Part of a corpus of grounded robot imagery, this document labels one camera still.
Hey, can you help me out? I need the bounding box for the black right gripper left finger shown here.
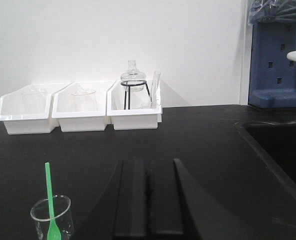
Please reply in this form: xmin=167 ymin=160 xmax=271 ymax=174
xmin=75 ymin=159 xmax=148 ymax=237

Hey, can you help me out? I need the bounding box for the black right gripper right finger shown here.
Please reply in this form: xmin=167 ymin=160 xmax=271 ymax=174
xmin=148 ymin=159 xmax=296 ymax=240

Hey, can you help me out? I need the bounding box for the green plastic spoon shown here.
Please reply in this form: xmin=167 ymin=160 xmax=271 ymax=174
xmin=44 ymin=162 xmax=62 ymax=240

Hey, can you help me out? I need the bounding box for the glass beaker near right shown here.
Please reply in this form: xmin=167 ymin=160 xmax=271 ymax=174
xmin=29 ymin=195 xmax=75 ymax=240

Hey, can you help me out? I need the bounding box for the white right storage bin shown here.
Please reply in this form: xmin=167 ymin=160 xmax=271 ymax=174
xmin=106 ymin=81 xmax=163 ymax=130

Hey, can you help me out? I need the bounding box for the white storage bin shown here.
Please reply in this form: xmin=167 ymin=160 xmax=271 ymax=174
xmin=106 ymin=81 xmax=163 ymax=130
xmin=0 ymin=82 xmax=70 ymax=135
xmin=52 ymin=80 xmax=115 ymax=132

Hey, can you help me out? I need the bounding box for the white middle storage bin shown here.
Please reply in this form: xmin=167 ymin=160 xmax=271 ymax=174
xmin=52 ymin=80 xmax=115 ymax=132

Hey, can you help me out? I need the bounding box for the glass flask in middle bin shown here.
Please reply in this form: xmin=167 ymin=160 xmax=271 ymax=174
xmin=71 ymin=89 xmax=98 ymax=112

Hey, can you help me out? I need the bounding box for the black sink basin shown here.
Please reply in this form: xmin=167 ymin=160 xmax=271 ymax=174
xmin=235 ymin=121 xmax=296 ymax=200

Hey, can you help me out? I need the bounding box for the glass test tube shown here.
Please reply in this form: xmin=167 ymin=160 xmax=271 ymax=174
xmin=150 ymin=70 xmax=161 ymax=108

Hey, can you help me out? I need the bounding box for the round glass flask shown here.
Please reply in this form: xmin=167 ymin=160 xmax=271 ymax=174
xmin=120 ymin=60 xmax=147 ymax=92

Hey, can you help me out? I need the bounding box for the white left storage bin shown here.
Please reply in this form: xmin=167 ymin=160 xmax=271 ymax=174
xmin=0 ymin=82 xmax=70 ymax=135

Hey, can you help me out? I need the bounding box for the glass beaker in left bin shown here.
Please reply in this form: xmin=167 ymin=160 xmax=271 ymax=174
xmin=21 ymin=88 xmax=47 ymax=114

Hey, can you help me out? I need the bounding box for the blue drying rack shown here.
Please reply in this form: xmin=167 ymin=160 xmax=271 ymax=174
xmin=248 ymin=0 xmax=296 ymax=109

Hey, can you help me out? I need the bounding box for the black wire tripod stand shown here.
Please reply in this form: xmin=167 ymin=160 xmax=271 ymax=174
xmin=120 ymin=80 xmax=151 ymax=110

